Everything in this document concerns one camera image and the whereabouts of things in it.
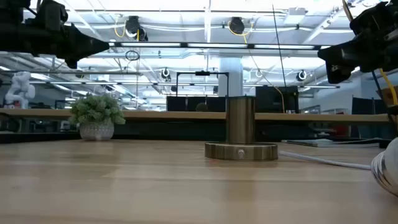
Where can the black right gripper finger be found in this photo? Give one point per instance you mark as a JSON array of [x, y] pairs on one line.
[[340, 72], [337, 52]]

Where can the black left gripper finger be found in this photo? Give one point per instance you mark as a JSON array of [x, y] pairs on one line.
[[88, 46]]

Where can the white lightbulb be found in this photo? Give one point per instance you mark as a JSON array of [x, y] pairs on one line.
[[387, 168]]

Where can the brown cardboard box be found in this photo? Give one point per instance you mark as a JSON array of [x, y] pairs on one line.
[[388, 95]]

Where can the thin black pole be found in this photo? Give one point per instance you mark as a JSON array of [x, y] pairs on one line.
[[279, 46]]

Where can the white robot figure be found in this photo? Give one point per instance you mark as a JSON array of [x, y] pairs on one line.
[[20, 90]]

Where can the green plant in white pot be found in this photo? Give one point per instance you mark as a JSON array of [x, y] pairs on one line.
[[97, 116]]

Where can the flat grey laptop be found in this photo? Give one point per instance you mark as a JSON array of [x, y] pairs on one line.
[[326, 142]]

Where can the tall black monitor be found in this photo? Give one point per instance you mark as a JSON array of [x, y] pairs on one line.
[[273, 99]]

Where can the long wooden ledge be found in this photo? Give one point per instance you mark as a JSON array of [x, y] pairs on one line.
[[155, 114]]

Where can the white building column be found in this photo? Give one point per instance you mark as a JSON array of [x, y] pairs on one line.
[[230, 76]]

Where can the wide black monitor row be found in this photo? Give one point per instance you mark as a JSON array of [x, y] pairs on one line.
[[183, 104]]

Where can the brass lamp socket base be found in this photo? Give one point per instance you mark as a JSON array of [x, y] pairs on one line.
[[241, 133]]

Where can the long ceiling light strip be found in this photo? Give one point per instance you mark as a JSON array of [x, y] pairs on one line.
[[217, 45]]

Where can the black camera gantry frame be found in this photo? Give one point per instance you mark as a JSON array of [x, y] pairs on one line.
[[202, 73]]

